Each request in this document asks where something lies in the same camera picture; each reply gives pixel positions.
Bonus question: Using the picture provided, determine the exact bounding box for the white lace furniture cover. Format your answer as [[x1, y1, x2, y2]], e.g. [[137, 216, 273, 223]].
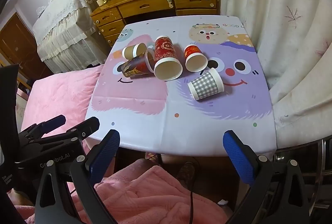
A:
[[32, 0, 105, 74]]

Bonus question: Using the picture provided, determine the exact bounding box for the large red paper cup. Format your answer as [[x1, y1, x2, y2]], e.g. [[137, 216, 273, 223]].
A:
[[154, 35, 183, 81]]

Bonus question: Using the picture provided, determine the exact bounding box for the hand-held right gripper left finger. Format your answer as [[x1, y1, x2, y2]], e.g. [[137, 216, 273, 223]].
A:
[[34, 129, 120, 224]]

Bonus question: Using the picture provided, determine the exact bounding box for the pink fleece clothing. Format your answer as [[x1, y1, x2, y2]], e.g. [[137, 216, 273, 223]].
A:
[[8, 159, 234, 224]]

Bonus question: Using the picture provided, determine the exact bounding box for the chrome chair frame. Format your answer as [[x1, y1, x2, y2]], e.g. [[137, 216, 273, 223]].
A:
[[272, 136, 332, 224]]

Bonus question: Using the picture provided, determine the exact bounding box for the wooden desk with drawers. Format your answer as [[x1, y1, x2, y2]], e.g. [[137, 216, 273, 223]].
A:
[[90, 0, 221, 47]]

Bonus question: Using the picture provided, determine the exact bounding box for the black cable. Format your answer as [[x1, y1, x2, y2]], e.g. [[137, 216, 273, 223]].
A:
[[188, 157, 199, 224]]

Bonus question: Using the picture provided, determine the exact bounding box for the brown wooden door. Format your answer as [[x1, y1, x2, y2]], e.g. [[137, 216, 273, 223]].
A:
[[0, 12, 54, 80]]

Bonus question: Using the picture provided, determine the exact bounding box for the patterned slipper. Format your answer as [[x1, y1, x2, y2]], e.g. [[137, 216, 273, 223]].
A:
[[177, 162, 200, 189], [145, 151, 162, 163]]

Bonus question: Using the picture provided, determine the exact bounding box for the cartoon printed tablecloth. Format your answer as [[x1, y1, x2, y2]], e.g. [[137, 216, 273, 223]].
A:
[[85, 15, 277, 157]]

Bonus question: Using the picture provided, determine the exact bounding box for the black and red paper cup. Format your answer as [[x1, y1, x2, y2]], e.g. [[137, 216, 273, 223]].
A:
[[121, 48, 156, 79]]

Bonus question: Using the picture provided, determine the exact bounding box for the pink bed blanket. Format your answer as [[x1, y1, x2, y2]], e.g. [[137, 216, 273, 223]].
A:
[[15, 65, 105, 147]]

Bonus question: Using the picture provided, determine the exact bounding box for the white flowered curtain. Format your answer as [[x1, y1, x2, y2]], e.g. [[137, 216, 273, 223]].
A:
[[209, 0, 332, 149]]

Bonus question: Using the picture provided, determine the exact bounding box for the brown paper cup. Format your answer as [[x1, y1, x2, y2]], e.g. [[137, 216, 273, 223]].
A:
[[122, 43, 148, 60]]

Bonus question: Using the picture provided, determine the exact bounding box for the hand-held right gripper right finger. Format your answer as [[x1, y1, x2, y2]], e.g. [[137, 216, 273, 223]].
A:
[[222, 130, 318, 224]]

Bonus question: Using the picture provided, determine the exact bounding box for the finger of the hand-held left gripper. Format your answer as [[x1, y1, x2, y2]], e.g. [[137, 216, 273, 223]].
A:
[[19, 114, 66, 141], [33, 117, 100, 150]]

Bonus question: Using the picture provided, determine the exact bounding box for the small red paper cup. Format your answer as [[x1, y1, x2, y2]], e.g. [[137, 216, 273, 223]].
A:
[[184, 45, 208, 73]]

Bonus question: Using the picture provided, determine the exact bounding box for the grey checked paper cup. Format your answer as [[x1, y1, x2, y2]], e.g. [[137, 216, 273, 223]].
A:
[[187, 67, 225, 102]]

